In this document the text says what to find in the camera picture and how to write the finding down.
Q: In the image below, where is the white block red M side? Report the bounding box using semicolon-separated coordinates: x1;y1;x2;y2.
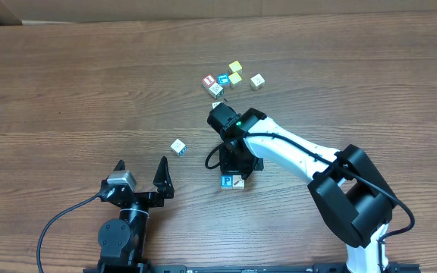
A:
212;102;222;109

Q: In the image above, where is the red letter I block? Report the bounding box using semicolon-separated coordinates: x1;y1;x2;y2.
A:
202;74;216;89

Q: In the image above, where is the white block hammer picture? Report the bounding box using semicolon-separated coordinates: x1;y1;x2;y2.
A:
232;175;245;190

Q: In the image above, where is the yellow block near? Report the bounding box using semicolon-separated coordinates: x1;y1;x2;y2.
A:
228;72;242;89

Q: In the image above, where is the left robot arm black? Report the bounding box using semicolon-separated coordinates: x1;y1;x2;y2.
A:
97;156;174;272

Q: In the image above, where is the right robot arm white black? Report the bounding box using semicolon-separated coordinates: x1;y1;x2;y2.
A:
207;103;396;272

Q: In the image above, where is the white block teal side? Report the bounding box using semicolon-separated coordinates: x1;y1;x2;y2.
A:
170;139;187;156

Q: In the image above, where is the yellow block far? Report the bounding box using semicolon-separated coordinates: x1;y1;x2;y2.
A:
228;61;243;74

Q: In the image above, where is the white block yellow side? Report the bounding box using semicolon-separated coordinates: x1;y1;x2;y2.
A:
250;74;265;91

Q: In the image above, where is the white block green side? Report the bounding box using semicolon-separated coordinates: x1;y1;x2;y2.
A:
208;83;224;99

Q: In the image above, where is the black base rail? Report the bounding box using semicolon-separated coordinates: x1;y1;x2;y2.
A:
83;262;421;273

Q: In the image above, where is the blue letter P block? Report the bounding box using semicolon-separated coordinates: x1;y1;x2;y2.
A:
221;175;234;190

